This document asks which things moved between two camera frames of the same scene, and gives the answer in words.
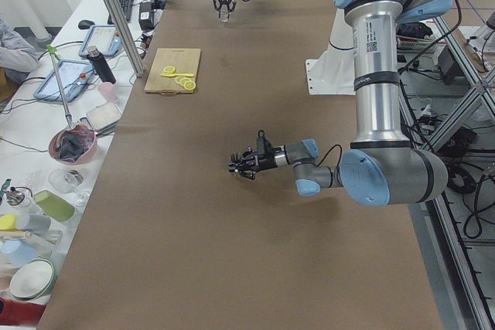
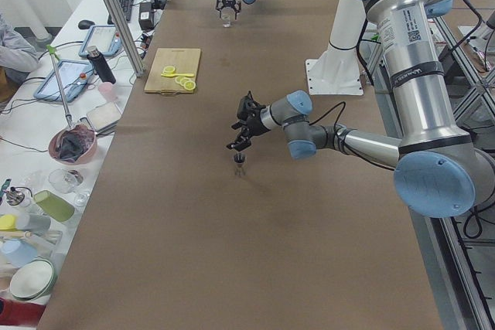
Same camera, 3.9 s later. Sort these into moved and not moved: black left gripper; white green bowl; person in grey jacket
Moved: black left gripper
Not moved: white green bowl; person in grey jacket
